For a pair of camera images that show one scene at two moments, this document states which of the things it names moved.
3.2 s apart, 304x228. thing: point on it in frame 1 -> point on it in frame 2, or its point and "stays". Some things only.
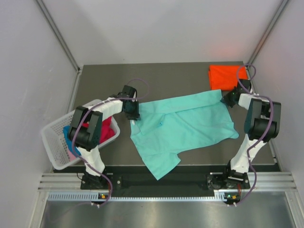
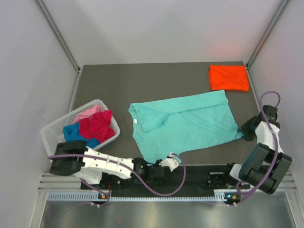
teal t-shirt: [168, 126] stays
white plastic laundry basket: [54, 139] stays
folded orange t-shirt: [224, 77] stays
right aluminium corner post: [283, 4] stays
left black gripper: [136, 115] -> [156, 164]
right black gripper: [225, 99] -> [243, 128]
